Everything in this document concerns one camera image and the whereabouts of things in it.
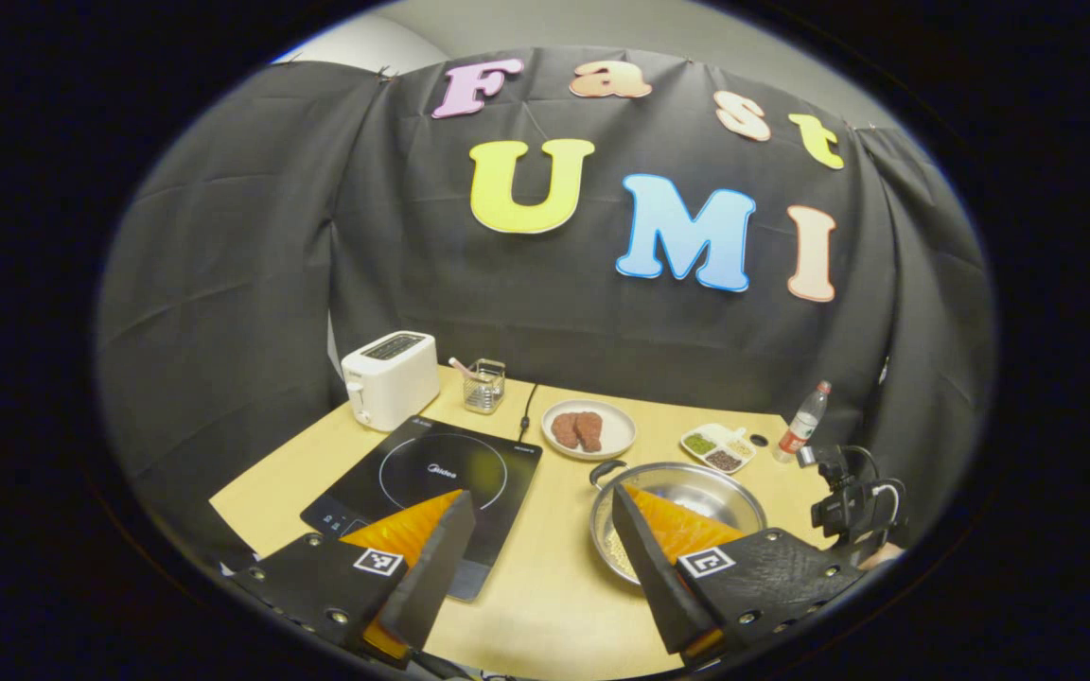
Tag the white toaster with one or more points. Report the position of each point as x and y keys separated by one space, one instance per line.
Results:
x=394 y=383

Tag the clear plastic water bottle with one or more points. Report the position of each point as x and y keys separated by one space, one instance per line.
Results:
x=800 y=426

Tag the white round plate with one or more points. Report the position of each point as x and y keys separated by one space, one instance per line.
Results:
x=616 y=430

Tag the white divided bean dish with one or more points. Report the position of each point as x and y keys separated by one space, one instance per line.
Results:
x=717 y=449

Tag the pile of soybeans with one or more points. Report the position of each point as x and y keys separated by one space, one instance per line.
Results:
x=616 y=556

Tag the black induction cooktop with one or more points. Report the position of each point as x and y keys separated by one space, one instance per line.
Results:
x=384 y=482

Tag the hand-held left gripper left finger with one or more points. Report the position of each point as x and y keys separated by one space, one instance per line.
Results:
x=436 y=577

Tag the pink stick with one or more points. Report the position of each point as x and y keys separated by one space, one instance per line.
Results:
x=460 y=363

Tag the brown meat patty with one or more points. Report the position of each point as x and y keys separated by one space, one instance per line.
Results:
x=564 y=430
x=589 y=430

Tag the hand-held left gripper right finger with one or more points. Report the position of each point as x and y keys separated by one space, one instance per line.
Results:
x=649 y=577

